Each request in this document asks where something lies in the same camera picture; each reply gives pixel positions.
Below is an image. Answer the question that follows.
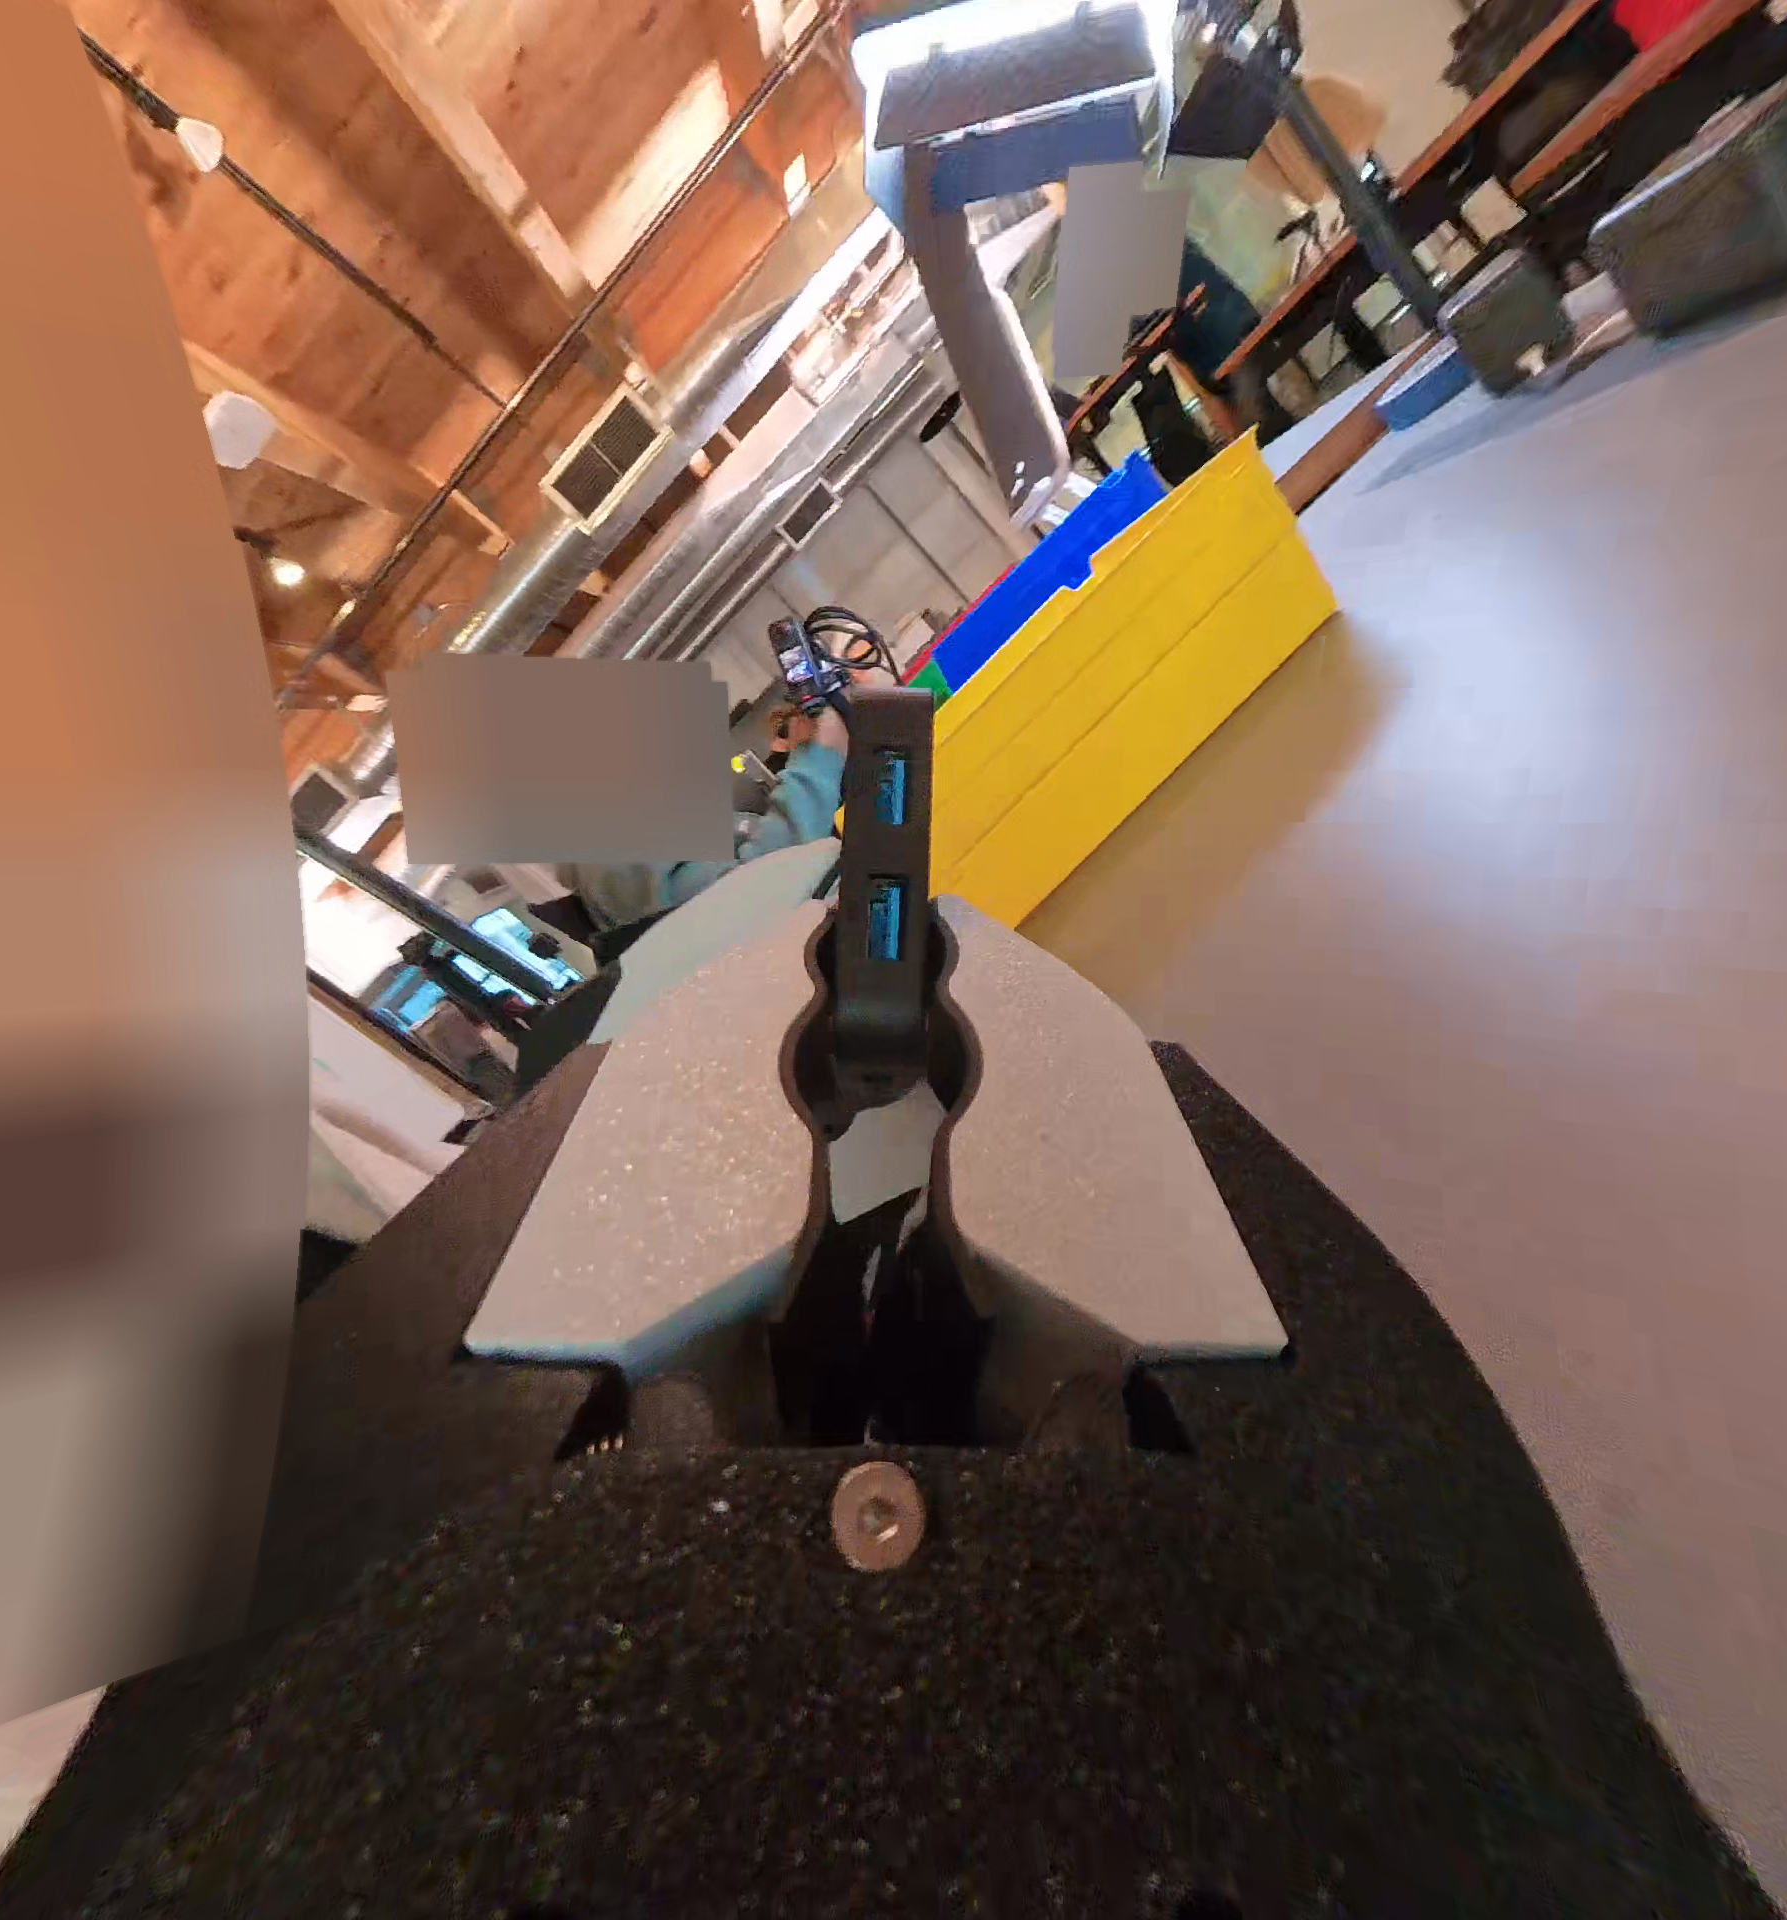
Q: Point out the blue plastic bin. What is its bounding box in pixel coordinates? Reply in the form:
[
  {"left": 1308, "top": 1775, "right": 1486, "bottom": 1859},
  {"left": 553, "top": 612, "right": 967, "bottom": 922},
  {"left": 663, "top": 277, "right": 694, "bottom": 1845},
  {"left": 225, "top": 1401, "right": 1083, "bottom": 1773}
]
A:
[{"left": 931, "top": 452, "right": 1171, "bottom": 692}]

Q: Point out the grey hard case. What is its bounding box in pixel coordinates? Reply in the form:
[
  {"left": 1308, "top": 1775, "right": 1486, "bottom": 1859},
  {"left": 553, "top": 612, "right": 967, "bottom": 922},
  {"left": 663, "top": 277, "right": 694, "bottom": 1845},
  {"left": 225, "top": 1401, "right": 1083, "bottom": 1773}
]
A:
[{"left": 1589, "top": 75, "right": 1787, "bottom": 341}]

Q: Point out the black USB hub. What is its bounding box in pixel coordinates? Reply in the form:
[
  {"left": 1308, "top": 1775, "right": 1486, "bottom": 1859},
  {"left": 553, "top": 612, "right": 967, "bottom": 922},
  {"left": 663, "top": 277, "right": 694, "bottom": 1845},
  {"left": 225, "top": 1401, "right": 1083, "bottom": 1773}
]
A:
[{"left": 826, "top": 687, "right": 936, "bottom": 1134}]

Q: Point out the yellow plastic bin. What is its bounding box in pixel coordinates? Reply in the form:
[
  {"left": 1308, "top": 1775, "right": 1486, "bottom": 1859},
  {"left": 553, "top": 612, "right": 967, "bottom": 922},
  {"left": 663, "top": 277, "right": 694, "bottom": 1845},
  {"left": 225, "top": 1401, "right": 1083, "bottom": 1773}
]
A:
[{"left": 833, "top": 426, "right": 1341, "bottom": 933}]

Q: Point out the bright lamp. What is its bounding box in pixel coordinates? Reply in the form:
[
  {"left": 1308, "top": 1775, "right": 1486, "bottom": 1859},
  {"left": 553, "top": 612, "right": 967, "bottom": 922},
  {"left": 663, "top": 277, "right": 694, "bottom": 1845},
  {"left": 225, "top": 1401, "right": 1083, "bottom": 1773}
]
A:
[{"left": 849, "top": 0, "right": 1179, "bottom": 168}]

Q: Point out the black camera with cables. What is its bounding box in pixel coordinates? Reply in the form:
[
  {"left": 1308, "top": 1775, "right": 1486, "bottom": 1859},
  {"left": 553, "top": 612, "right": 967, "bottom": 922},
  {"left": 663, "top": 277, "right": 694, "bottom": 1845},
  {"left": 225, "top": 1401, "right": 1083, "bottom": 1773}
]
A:
[{"left": 765, "top": 608, "right": 896, "bottom": 725}]

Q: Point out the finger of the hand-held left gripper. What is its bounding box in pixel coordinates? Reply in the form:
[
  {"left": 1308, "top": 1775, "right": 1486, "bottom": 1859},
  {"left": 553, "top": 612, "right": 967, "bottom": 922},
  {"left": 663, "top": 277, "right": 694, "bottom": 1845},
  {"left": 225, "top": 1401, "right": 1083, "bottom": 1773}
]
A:
[{"left": 588, "top": 840, "right": 843, "bottom": 1053}]

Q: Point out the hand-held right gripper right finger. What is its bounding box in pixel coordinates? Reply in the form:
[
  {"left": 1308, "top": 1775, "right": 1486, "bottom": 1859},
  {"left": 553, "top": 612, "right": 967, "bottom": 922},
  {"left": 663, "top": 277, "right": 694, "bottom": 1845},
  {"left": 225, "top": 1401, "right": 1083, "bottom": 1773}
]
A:
[{"left": 894, "top": 897, "right": 1292, "bottom": 1375}]

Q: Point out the silver ventilation duct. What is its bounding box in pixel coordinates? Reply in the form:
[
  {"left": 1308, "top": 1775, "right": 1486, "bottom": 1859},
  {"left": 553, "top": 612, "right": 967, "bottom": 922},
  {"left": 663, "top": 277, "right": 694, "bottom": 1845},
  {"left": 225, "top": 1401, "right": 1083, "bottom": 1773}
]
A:
[{"left": 279, "top": 211, "right": 969, "bottom": 796}]

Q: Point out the white air vent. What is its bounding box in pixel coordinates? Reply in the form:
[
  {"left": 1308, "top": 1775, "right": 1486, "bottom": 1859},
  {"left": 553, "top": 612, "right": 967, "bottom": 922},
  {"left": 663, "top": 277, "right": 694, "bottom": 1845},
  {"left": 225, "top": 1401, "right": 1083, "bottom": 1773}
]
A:
[{"left": 539, "top": 388, "right": 678, "bottom": 519}]

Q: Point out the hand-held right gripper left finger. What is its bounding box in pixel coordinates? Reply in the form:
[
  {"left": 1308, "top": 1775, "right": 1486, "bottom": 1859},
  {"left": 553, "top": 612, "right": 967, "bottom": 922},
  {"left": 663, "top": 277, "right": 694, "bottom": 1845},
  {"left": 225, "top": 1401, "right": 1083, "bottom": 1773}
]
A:
[{"left": 461, "top": 897, "right": 875, "bottom": 1375}]

